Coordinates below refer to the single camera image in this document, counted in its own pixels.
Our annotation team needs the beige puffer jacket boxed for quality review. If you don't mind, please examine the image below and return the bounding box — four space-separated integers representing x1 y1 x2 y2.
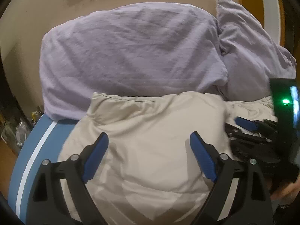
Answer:
58 91 275 224

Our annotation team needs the person's hand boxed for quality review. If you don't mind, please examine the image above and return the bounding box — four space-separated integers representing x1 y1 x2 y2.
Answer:
271 179 299 205

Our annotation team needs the blue white striped bedsheet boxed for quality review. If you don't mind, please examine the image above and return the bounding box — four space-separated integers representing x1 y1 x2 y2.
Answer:
8 114 77 222

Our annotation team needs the lavender pillow right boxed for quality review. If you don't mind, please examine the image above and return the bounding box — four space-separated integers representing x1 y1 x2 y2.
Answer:
216 0 296 102

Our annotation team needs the lavender pillow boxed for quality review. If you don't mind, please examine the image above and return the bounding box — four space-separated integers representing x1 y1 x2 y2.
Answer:
216 0 296 102
39 2 228 120

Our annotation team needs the dark bedside clutter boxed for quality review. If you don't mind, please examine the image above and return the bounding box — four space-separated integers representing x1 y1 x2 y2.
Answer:
1 95 44 155

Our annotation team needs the wooden framed dark doorway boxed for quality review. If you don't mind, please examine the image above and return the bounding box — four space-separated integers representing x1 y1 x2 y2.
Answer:
236 0 300 50

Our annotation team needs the lavender pillow left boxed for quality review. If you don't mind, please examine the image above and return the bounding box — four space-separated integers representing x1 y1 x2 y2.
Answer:
39 2 228 120

